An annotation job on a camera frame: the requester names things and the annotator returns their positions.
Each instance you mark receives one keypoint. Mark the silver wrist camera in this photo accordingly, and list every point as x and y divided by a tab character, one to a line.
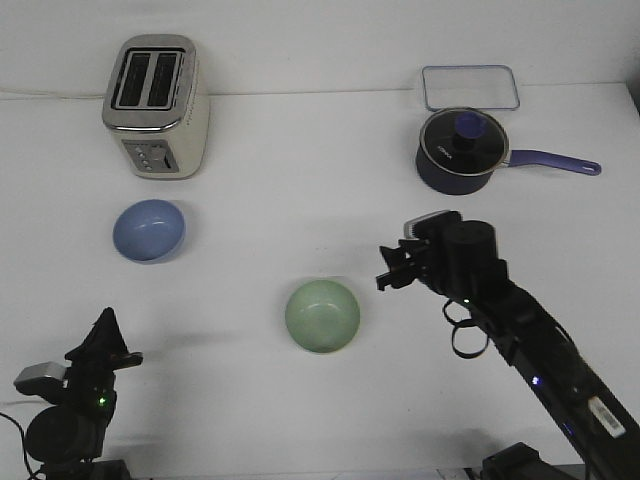
422	227
43	379

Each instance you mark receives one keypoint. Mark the dark blue saucepan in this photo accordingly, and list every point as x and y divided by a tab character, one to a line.
451	184

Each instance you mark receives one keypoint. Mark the glass pot lid blue knob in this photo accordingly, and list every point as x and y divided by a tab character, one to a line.
463	141

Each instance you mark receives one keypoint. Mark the clear rectangular container lid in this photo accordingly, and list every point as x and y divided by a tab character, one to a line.
483	87

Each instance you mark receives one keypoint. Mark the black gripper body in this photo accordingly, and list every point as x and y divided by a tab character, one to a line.
90	388
414	259

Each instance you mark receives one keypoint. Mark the green bowl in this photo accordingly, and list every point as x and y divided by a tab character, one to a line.
322	316

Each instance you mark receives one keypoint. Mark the blue bowl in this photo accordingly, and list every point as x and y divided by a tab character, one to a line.
149	231

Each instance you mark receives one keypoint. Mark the cream and steel toaster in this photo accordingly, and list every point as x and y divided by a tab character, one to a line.
156	106

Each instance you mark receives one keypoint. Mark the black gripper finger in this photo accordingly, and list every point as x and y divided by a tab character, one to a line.
104	338

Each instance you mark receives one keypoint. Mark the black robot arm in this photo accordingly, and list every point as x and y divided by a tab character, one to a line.
458	259
67	438

